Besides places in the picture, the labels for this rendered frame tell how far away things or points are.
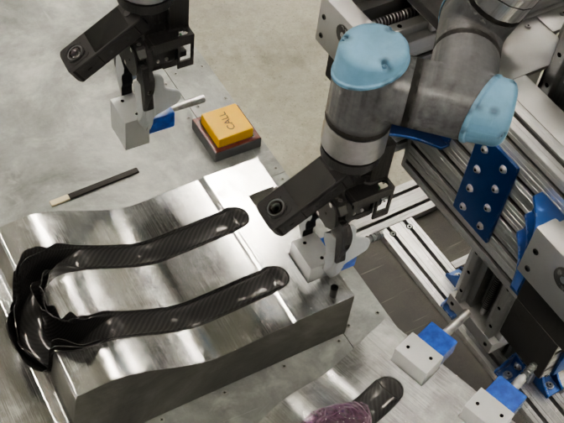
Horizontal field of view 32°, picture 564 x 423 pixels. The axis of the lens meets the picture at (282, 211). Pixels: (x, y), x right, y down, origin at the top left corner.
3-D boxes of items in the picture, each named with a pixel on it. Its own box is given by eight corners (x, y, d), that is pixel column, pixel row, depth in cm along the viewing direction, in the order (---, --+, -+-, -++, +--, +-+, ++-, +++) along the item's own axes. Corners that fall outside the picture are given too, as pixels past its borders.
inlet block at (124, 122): (195, 100, 143) (196, 73, 139) (211, 122, 140) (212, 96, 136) (111, 127, 138) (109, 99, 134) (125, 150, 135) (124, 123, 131)
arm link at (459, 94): (525, 43, 105) (425, 20, 106) (517, 114, 98) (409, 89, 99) (506, 96, 111) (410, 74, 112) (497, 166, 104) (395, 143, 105)
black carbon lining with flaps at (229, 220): (238, 210, 135) (242, 164, 128) (296, 298, 127) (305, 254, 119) (-9, 303, 122) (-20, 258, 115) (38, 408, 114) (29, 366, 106)
